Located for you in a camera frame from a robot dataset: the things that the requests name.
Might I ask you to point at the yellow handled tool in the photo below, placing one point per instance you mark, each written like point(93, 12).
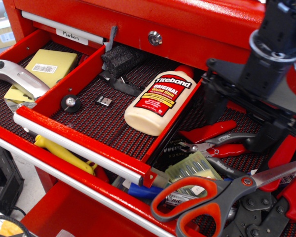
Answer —
point(63, 153)

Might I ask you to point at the small black USB dongle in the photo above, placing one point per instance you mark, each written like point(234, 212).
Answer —
point(103, 101)

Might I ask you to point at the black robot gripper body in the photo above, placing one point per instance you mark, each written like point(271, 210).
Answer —
point(281, 104)

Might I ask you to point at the silver metal utility knife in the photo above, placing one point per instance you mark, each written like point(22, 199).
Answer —
point(23, 80)

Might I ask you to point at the black electronic box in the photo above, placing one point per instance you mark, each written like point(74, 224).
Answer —
point(11, 182)

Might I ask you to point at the orange grey handled scissors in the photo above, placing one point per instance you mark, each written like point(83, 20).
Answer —
point(221, 196)

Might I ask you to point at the Titebond wood glue bottle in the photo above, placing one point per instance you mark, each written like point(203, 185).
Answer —
point(154, 108)

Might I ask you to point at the red black crimping tool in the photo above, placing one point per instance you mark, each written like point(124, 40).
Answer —
point(267, 211)

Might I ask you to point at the open red drawer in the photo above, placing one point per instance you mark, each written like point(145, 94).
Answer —
point(64, 177)
point(83, 82)

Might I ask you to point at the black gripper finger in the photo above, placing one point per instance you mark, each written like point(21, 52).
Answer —
point(215, 101)
point(271, 133)

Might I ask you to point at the lower open red drawer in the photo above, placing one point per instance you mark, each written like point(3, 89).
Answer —
point(64, 177)

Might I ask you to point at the black tape piece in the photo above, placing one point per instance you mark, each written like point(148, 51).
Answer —
point(121, 84)

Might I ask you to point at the upper open red drawer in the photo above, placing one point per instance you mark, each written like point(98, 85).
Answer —
point(83, 82)

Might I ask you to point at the red handled flush cutters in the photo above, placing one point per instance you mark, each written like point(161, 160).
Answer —
point(198, 136)

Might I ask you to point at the black knob with screw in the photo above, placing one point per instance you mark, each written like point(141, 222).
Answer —
point(70, 103)

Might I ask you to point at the yellow sticky note pad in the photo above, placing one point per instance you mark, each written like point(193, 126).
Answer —
point(50, 66)

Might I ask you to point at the black grey handled pliers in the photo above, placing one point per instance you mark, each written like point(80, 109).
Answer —
point(227, 168)

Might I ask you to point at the red metal tool chest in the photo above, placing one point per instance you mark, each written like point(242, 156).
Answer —
point(193, 31)

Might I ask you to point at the black foam block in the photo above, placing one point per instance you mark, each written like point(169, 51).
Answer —
point(122, 58)

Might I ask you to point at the white Markers label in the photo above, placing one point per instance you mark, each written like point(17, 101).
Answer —
point(72, 37)

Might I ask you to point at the silver drawer lock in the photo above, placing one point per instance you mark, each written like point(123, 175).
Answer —
point(155, 38)

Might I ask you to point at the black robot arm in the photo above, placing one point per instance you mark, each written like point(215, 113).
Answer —
point(260, 85)

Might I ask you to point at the blue cap dry erase marker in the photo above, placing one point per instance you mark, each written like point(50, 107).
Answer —
point(173, 199)

